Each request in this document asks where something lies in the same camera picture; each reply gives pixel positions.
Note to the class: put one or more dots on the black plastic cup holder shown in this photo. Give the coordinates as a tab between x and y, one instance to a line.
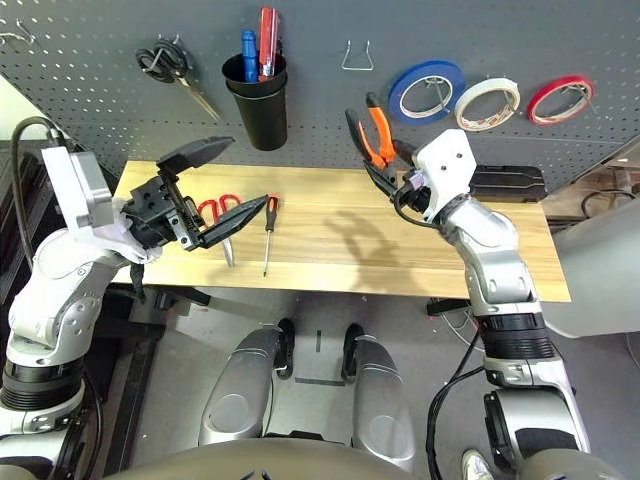
262	120

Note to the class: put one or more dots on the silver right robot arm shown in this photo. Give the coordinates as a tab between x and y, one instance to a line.
495	265

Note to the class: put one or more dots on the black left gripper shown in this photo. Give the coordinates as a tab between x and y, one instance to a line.
152	210

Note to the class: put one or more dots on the orange black pliers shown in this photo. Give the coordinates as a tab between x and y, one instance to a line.
382	135

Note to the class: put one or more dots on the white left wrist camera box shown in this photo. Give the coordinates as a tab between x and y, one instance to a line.
75	190

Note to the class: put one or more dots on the black metal table leg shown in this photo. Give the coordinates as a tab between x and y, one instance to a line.
195	297
445	306

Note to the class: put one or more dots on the long black floor tape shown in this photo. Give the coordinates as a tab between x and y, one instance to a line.
320	380

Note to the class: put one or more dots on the white shoe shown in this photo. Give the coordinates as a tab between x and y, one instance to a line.
475	467

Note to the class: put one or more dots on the grey robot torso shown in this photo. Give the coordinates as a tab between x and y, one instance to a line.
250	462

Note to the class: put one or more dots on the white tape roll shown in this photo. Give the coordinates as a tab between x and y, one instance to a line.
462	112

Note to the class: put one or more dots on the short black floor tape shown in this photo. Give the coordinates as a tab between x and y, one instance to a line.
319	340

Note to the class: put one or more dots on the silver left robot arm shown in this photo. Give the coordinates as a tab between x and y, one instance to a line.
60	280

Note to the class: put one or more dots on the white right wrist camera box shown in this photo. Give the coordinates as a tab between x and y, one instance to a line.
445	170

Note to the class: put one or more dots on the metal peg hook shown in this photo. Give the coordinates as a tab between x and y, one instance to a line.
509	95
167	50
440	90
580	97

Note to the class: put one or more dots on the silver right robot leg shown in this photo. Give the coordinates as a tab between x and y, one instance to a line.
380	400

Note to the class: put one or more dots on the silver left robot leg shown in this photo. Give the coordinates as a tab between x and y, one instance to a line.
240	390

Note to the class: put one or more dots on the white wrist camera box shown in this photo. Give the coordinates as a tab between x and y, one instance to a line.
445	170
75	190

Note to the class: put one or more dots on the black plastic tool case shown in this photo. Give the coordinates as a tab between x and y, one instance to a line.
510	185

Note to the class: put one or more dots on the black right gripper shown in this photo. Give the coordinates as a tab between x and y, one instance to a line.
415	197

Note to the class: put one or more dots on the silver robot leg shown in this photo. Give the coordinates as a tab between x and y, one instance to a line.
380	400
240	390

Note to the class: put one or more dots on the red tape roll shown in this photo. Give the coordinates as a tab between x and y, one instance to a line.
534	107

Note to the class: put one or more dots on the blue tape roll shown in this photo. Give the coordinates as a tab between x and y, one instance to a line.
395	102

